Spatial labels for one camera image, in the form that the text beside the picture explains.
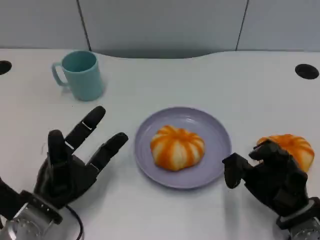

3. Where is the lilac plate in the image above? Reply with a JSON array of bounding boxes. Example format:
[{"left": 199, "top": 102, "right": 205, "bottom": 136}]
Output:
[{"left": 134, "top": 106, "right": 233, "bottom": 190}]

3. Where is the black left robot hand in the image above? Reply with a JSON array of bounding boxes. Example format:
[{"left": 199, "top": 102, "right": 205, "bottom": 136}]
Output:
[{"left": 33, "top": 105, "right": 130, "bottom": 210}]

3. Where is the pale green mug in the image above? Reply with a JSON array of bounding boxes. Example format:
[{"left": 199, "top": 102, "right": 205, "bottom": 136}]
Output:
[{"left": 51, "top": 50, "right": 106, "bottom": 102}]

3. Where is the black table grommet hole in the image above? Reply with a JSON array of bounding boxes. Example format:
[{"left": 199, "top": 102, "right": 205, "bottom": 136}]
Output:
[
  {"left": 294, "top": 63, "right": 320, "bottom": 81},
  {"left": 0, "top": 60, "right": 13, "bottom": 76}
]

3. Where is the orange and white bread roll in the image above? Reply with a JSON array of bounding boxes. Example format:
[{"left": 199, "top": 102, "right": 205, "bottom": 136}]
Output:
[
  {"left": 256, "top": 134, "right": 316, "bottom": 174},
  {"left": 149, "top": 125, "right": 207, "bottom": 173}
]

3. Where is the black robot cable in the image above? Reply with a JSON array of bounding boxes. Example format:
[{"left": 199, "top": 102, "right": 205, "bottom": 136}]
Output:
[{"left": 64, "top": 204, "right": 85, "bottom": 240}]

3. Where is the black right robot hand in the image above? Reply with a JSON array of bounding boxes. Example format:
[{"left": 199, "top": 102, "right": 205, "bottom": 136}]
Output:
[{"left": 222, "top": 139, "right": 310, "bottom": 218}]

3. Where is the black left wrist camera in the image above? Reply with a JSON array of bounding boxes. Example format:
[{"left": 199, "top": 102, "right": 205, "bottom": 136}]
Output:
[{"left": 0, "top": 176, "right": 25, "bottom": 221}]

